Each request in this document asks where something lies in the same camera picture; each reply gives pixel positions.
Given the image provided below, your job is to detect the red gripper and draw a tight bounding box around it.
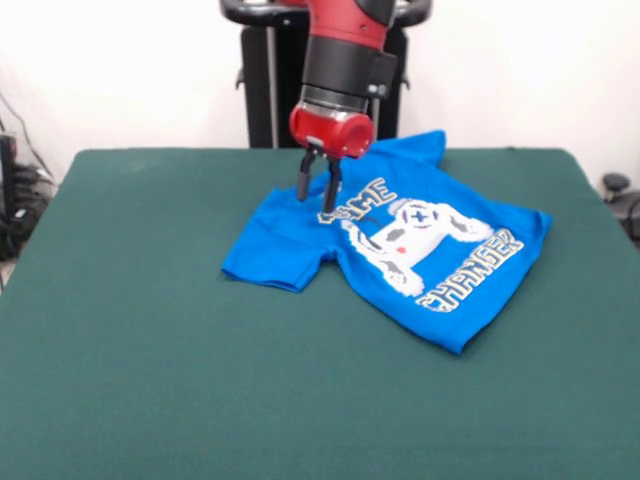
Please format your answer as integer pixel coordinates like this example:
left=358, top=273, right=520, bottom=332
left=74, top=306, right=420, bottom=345
left=288, top=103, right=374, bottom=214

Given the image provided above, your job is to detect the dark green table cloth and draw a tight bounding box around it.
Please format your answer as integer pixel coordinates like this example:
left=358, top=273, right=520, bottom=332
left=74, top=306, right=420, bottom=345
left=0, top=147, right=640, bottom=480

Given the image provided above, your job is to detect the blue game controller print t-shirt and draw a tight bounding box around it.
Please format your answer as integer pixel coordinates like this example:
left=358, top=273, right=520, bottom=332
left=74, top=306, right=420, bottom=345
left=220, top=129, right=554, bottom=356

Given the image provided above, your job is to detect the black office chair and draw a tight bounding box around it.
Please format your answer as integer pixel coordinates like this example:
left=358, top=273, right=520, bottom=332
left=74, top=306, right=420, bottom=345
left=601, top=172, right=640, bottom=251

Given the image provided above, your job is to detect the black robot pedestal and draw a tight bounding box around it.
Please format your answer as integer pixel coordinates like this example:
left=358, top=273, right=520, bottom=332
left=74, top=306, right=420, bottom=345
left=218, top=0, right=431, bottom=149

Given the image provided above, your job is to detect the black computer box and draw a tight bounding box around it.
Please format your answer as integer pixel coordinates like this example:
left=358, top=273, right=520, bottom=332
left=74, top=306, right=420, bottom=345
left=0, top=132, right=19, bottom=221

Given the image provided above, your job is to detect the black cable bundle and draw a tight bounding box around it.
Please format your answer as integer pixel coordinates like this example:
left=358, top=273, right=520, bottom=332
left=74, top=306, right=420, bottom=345
left=0, top=163, right=57, bottom=262

